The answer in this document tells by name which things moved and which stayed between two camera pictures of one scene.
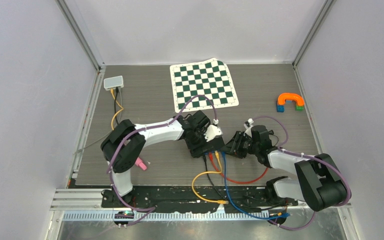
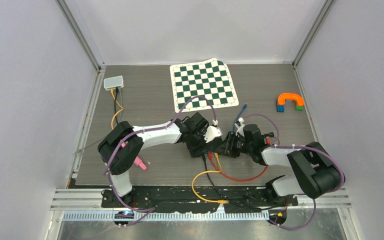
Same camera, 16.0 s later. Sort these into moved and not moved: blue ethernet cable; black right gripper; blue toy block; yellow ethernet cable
Moved: blue ethernet cable
Not moved: black right gripper; yellow ethernet cable; blue toy block
